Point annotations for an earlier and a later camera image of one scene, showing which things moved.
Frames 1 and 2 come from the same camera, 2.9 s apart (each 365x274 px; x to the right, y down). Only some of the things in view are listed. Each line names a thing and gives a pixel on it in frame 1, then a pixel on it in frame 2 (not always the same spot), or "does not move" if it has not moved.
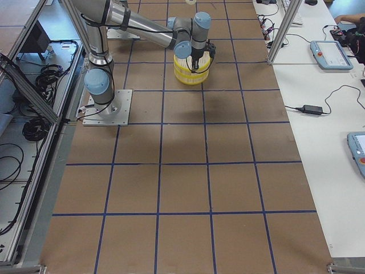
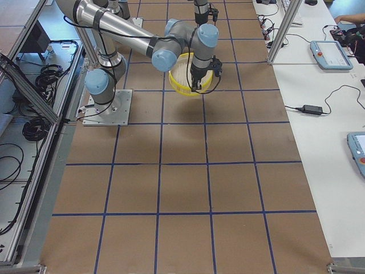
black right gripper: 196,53 to 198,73
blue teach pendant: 329,55 does not move
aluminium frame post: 284,30 does not move
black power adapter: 311,109 does not move
